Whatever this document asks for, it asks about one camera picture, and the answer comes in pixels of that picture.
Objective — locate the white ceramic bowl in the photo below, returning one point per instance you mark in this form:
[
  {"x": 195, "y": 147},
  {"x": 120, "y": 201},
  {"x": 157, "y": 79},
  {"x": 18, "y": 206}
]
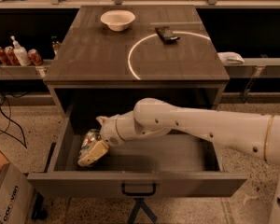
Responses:
[{"x": 118, "y": 20}]

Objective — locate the white pump bottle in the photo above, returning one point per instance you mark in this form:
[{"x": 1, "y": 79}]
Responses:
[{"x": 20, "y": 52}]

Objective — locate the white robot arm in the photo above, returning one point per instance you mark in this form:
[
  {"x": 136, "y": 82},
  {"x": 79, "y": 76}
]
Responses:
[{"x": 254, "y": 134}]

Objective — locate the white folded cloth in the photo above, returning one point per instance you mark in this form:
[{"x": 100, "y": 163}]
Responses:
[{"x": 230, "y": 58}]

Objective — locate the cardboard box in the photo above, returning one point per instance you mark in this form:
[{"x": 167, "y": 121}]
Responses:
[{"x": 15, "y": 193}]

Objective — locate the black snack packet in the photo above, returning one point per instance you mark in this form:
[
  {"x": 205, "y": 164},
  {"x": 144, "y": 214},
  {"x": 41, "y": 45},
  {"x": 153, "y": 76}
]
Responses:
[{"x": 166, "y": 35}]

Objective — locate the grey wooden cabinet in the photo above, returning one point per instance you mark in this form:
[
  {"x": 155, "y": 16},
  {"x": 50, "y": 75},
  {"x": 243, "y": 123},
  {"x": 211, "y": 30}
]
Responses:
[{"x": 93, "y": 56}]

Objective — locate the red soda can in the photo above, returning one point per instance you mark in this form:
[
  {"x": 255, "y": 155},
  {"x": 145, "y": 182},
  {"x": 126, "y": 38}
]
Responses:
[
  {"x": 9, "y": 51},
  {"x": 3, "y": 58},
  {"x": 35, "y": 57}
]

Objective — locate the black drawer handle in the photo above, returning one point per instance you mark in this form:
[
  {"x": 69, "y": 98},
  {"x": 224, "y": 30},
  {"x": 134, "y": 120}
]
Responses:
[{"x": 138, "y": 190}]

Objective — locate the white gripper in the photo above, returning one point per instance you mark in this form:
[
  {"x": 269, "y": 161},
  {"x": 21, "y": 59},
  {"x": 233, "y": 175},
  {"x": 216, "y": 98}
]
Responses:
[{"x": 109, "y": 131}]

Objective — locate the small clear bottle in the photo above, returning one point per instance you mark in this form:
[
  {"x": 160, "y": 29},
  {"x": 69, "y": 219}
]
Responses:
[{"x": 55, "y": 44}]

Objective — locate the grey side shelf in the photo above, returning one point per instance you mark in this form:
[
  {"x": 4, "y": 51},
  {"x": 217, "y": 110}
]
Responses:
[{"x": 31, "y": 72}]

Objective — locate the green silver 7up can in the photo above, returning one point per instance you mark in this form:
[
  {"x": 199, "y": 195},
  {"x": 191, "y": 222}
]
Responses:
[{"x": 91, "y": 138}]

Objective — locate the open grey drawer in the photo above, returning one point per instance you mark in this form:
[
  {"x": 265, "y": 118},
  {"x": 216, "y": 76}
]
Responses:
[{"x": 179, "y": 164}]

